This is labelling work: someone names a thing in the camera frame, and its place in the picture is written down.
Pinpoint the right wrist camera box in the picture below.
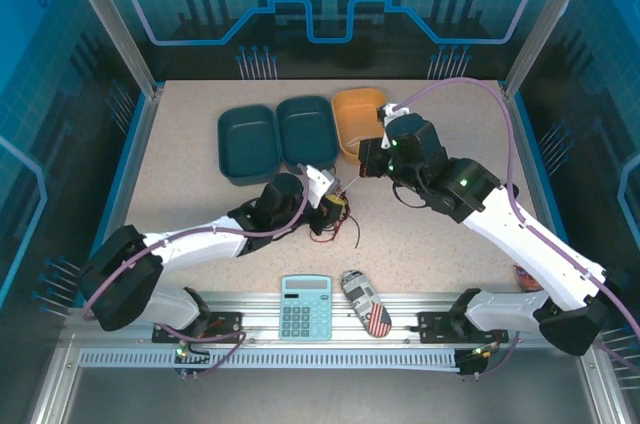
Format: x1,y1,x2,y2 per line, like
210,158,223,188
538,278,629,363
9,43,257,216
374,102,409,150

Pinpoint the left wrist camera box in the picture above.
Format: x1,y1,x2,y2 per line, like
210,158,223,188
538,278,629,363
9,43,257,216
303,163,347,209

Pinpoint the teal plastic tray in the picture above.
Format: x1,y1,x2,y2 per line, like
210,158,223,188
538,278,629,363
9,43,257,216
275,95,339,176
217,104,279,187

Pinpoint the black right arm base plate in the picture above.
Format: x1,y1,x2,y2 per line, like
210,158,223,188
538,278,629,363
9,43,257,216
417,311,509,344

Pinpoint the aluminium mounting rail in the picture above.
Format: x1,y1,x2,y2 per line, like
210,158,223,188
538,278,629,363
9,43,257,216
62,291,599,351

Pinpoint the orange plastic tray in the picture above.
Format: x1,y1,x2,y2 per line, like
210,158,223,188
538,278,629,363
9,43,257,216
331,87,396,166

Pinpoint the purple candy bag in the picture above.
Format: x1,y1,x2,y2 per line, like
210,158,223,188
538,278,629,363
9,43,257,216
512,265,545,294

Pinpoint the white slotted cable duct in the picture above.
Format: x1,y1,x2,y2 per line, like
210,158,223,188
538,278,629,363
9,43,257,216
79,348,461,370

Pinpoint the light blue calculator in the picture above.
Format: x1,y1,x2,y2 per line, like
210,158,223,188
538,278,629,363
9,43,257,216
278,274,333,342

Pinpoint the black power connector block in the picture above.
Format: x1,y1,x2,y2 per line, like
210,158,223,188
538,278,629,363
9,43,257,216
172,343,211,381
455,346,494,381

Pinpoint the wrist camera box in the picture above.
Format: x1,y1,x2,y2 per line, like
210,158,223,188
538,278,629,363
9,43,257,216
303,163,347,209
374,102,409,150

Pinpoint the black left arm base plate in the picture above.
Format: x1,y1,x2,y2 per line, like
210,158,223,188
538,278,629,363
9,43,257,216
152,311,246,345

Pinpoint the aluminium frame post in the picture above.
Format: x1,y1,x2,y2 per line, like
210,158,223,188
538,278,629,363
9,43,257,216
502,0,604,98
54,0,164,98

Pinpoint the newsprint flag pencil pouch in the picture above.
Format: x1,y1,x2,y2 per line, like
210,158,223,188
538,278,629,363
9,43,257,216
340,269,392,338

